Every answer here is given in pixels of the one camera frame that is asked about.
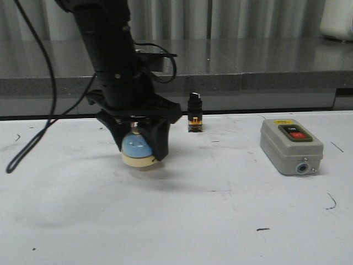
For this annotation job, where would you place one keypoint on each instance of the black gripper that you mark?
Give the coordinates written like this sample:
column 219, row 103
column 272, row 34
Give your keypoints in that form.
column 122, row 94

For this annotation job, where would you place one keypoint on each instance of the blue and cream desk bell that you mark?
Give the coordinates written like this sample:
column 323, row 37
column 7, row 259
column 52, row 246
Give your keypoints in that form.
column 135, row 150

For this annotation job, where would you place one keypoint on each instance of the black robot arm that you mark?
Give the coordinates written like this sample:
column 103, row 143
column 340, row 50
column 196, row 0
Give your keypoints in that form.
column 104, row 27

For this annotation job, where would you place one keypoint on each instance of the grey stone counter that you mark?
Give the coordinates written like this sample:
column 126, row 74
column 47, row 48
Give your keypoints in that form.
column 236, row 75

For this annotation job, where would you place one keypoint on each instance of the white object on counter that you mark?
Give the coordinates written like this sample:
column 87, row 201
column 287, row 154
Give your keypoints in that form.
column 336, row 20

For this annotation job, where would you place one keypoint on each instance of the black selector switch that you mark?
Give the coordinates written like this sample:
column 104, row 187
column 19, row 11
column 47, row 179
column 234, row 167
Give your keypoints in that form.
column 194, row 113

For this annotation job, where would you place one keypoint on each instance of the grey on-off switch box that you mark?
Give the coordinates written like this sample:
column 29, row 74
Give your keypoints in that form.
column 291, row 148

